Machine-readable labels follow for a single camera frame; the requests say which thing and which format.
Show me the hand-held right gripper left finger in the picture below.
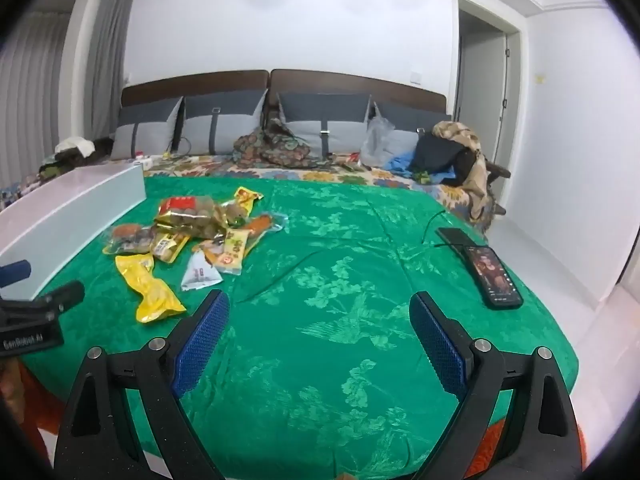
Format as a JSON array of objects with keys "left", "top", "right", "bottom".
[{"left": 52, "top": 289, "right": 231, "bottom": 480}]

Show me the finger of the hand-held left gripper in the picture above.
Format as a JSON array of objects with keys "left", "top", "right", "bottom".
[
  {"left": 0, "top": 259, "right": 32, "bottom": 289},
  {"left": 20, "top": 281, "right": 86, "bottom": 318}
]

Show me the dark clothes pile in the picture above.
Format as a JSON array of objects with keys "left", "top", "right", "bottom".
[{"left": 37, "top": 137, "right": 118, "bottom": 181}]

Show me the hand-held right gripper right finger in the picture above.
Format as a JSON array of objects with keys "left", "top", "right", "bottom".
[{"left": 409, "top": 290, "right": 583, "bottom": 480}]

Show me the blue cloth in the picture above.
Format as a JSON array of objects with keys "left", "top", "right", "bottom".
[{"left": 384, "top": 155, "right": 458, "bottom": 186}]

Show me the grey curtain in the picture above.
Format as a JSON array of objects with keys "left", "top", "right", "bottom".
[{"left": 85, "top": 0, "right": 138, "bottom": 141}]

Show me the clear bag of brown balls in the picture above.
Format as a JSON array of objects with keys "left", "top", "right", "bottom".
[{"left": 154, "top": 195, "right": 226, "bottom": 238}]

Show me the brown wooden headboard panel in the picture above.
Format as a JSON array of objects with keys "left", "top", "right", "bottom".
[
  {"left": 121, "top": 70, "right": 271, "bottom": 111},
  {"left": 270, "top": 69, "right": 447, "bottom": 116}
]

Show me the black bag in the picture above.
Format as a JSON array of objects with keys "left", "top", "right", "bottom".
[{"left": 410, "top": 134, "right": 476, "bottom": 178}]

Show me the clear plastic bag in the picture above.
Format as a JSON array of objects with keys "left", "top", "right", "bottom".
[{"left": 360, "top": 105, "right": 397, "bottom": 168}]

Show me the grey two-tone pillow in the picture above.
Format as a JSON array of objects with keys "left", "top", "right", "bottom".
[
  {"left": 277, "top": 92, "right": 372, "bottom": 156},
  {"left": 370, "top": 100, "right": 453, "bottom": 158},
  {"left": 110, "top": 96, "right": 185, "bottom": 161},
  {"left": 177, "top": 89, "right": 269, "bottom": 156}
]

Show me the orange snack packet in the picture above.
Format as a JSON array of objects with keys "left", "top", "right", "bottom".
[{"left": 192, "top": 240, "right": 228, "bottom": 266}]

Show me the green patterned blanket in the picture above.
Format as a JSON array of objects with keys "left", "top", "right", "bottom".
[{"left": 20, "top": 172, "right": 581, "bottom": 480}]

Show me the black cable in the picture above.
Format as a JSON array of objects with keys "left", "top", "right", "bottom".
[{"left": 419, "top": 209, "right": 466, "bottom": 250}]

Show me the floral cloth bundle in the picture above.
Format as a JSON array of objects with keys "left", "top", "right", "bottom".
[{"left": 232, "top": 117, "right": 326, "bottom": 170}]

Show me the sheer white curtain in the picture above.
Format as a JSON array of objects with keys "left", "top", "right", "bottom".
[{"left": 0, "top": 5, "right": 76, "bottom": 186}]

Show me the white door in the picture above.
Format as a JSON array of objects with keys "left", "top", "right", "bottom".
[{"left": 457, "top": 10, "right": 511, "bottom": 161}]

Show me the white triangular snack packet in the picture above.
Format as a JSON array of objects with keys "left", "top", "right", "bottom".
[{"left": 180, "top": 250, "right": 223, "bottom": 292}]

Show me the white cloth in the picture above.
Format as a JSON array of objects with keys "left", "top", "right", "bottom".
[{"left": 54, "top": 136, "right": 96, "bottom": 157}]

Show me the dark smartphone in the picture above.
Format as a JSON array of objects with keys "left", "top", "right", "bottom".
[{"left": 436, "top": 227, "right": 473, "bottom": 256}]

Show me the yellow white snack packet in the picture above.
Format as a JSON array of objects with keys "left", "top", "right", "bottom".
[{"left": 220, "top": 227, "right": 250, "bottom": 276}]

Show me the clear packet with brown meat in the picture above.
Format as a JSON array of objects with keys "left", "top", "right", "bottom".
[{"left": 102, "top": 224, "right": 156, "bottom": 257}]

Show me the clear packet with orange sausage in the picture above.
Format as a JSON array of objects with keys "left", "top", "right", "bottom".
[{"left": 247, "top": 212, "right": 290, "bottom": 248}]

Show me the white storage box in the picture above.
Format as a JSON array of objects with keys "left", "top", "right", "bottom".
[{"left": 0, "top": 164, "right": 147, "bottom": 302}]

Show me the smartphone with lit screen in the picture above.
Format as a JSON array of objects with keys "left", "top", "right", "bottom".
[{"left": 462, "top": 245, "right": 524, "bottom": 310}]

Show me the small yellow snack packet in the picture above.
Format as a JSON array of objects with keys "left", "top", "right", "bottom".
[{"left": 232, "top": 186, "right": 265, "bottom": 216}]

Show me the long yellow snack packet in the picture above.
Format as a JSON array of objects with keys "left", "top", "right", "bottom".
[{"left": 115, "top": 254, "right": 187, "bottom": 324}]

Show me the yellow striped snack packet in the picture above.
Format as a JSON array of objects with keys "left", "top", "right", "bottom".
[{"left": 150, "top": 232, "right": 191, "bottom": 263}]

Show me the wooden chair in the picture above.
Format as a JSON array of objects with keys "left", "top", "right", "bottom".
[{"left": 470, "top": 150, "right": 512, "bottom": 216}]

